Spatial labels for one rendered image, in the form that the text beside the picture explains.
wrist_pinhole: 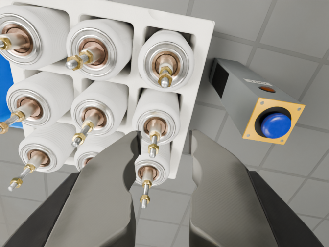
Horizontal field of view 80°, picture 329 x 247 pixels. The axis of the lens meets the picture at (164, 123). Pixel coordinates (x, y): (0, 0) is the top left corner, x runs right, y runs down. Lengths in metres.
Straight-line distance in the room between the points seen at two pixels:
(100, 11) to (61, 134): 0.27
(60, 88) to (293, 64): 0.61
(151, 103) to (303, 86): 0.50
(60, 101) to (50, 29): 0.13
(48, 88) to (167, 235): 0.88
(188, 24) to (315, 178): 0.78
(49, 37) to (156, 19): 0.18
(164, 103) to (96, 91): 0.13
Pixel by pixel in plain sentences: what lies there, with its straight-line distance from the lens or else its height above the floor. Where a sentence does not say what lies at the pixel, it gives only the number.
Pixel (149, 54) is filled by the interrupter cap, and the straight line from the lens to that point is 0.33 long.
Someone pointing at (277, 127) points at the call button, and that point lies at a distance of 0.33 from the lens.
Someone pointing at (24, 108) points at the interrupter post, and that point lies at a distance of 0.42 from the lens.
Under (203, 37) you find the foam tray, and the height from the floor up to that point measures 0.18.
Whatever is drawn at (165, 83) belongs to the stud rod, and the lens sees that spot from 0.24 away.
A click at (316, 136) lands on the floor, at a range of 0.85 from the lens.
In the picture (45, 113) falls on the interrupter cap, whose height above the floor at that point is 0.25.
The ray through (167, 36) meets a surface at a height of 0.25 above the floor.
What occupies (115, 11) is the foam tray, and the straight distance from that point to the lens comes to 0.41.
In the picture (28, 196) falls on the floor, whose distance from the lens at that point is 1.07.
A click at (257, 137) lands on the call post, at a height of 0.31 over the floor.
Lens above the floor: 0.58
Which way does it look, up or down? 61 degrees down
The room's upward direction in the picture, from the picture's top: 177 degrees counter-clockwise
